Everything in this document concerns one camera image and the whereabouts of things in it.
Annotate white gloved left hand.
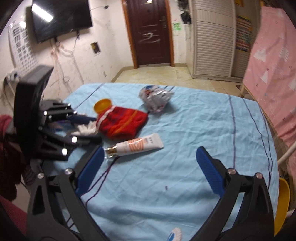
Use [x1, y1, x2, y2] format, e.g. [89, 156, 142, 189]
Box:
[67, 121, 98, 136]

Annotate white louvered wardrobe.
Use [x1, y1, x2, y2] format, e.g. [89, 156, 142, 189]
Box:
[191, 0, 236, 78]

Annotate black bags on hook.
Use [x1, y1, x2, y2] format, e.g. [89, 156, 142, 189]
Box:
[177, 0, 192, 25]

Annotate black wall television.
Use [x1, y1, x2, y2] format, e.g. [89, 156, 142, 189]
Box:
[31, 0, 93, 43]

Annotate dark brown door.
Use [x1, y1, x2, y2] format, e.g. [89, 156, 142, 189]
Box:
[121, 1, 175, 68]

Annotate white orange cream tube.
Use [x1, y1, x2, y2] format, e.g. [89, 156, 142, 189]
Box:
[104, 133, 164, 158]

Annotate silver snack wrapper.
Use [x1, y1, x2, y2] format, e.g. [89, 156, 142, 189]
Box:
[138, 85, 174, 113]

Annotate orange plastic lid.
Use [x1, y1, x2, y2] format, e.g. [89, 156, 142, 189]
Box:
[93, 98, 112, 115]

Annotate colourful wall chart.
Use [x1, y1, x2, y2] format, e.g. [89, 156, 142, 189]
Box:
[236, 15, 252, 52]

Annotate white power strip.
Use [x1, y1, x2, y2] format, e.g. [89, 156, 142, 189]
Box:
[6, 70, 20, 83]

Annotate pink patterned curtain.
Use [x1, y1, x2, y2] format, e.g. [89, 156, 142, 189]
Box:
[243, 6, 296, 146]

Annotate red knitted hat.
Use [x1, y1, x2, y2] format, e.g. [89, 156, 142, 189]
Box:
[96, 106, 148, 140]

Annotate eye chart poster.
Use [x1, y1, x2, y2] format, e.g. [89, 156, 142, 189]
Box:
[8, 16, 39, 77]

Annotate light blue bed sheet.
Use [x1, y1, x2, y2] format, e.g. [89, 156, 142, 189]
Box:
[43, 82, 280, 241]

